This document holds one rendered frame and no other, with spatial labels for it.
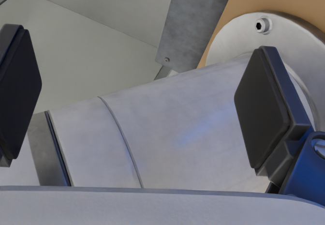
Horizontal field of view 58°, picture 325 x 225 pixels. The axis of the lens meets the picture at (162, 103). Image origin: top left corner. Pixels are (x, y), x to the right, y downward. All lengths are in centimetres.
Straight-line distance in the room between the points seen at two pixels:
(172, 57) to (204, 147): 29
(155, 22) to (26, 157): 161
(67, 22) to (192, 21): 165
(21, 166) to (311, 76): 20
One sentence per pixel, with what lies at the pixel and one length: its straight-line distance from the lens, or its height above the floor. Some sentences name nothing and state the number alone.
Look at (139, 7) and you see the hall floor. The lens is 174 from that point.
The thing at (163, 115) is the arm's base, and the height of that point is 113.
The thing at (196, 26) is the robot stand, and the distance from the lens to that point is 40.
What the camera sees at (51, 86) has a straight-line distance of 169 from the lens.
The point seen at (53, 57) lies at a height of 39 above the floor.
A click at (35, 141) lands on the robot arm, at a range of 18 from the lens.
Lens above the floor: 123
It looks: 32 degrees down
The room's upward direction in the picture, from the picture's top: 151 degrees counter-clockwise
